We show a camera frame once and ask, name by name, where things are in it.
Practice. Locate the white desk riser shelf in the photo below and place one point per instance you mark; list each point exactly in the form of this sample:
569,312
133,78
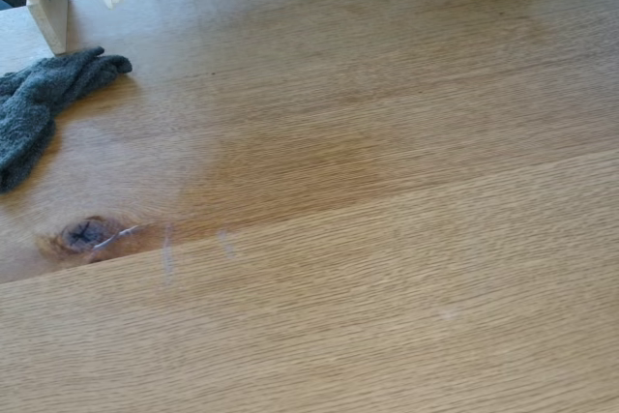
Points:
48,16

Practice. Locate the grey fluffy cloth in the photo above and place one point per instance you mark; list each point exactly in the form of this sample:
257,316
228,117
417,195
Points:
29,108

